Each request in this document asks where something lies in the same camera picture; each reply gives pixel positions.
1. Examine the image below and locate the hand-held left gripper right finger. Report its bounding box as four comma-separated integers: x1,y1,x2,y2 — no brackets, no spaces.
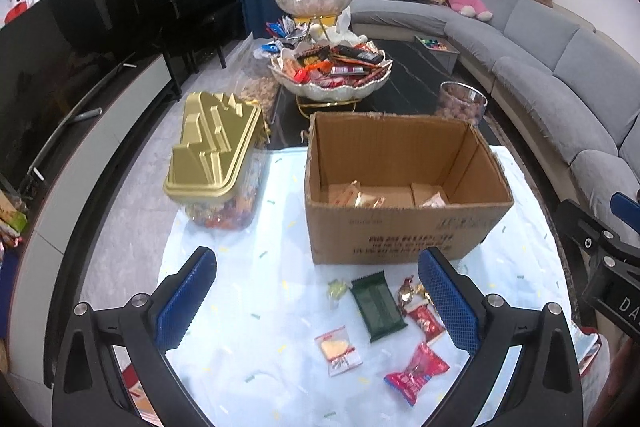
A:
417,248,583,427

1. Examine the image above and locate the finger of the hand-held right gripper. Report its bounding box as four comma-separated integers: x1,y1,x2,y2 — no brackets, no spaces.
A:
556,200,626,268
611,192,640,222

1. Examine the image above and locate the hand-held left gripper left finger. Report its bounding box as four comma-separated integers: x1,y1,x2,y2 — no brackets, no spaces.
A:
51,246,218,427

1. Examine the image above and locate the dark green snack packet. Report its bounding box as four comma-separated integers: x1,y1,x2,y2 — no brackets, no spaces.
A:
350,270,407,344

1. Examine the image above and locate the cardboard box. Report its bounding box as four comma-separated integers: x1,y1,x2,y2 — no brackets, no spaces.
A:
304,111,515,266

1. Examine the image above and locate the small red snack packet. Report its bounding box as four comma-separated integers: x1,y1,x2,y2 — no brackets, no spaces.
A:
407,304,447,345

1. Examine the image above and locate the large red snack packet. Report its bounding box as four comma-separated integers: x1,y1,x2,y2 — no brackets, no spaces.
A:
384,342,451,408

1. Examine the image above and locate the light blue tablecloth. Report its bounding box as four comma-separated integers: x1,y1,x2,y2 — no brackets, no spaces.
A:
160,144,576,427

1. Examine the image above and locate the colourful patterned mat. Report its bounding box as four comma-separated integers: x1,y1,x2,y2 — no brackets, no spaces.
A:
117,347,158,427

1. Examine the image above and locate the clear cracker packet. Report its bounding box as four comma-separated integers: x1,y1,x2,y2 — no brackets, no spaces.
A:
314,325,364,378

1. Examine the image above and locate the gold-lidded clear candy container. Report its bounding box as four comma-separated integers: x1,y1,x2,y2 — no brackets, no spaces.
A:
162,90,271,230

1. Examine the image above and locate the clear jar of nuts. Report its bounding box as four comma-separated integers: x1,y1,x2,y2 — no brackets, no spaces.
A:
434,82,488,128

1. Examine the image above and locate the grey curved sofa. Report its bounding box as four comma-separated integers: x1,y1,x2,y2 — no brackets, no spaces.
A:
350,0,640,248

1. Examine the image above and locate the grey television cabinet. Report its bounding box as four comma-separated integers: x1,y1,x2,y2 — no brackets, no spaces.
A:
10,54,181,388

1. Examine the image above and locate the grey box of candies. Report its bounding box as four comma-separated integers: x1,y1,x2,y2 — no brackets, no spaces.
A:
414,34,461,72

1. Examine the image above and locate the clear bag of nuts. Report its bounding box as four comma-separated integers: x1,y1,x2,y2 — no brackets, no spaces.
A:
232,74,281,118

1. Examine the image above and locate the gold bowl stand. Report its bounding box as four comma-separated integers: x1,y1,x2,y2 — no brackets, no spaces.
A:
295,14,362,114

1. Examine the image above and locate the large shell-shaped bowl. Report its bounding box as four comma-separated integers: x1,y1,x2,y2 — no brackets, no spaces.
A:
268,46,393,100

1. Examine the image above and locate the pile of assorted snack bars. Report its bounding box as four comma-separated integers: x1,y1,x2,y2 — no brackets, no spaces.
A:
277,42,386,88

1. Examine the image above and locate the black television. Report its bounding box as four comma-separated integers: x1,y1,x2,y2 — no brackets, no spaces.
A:
0,0,138,195

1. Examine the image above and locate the heap of loose snack packets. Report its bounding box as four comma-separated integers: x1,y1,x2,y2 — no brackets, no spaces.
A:
252,17,311,58

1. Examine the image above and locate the black piano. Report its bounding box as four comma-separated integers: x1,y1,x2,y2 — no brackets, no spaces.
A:
102,0,246,95

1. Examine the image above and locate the small shell-shaped bowl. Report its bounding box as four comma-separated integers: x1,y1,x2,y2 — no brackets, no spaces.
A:
272,0,355,16

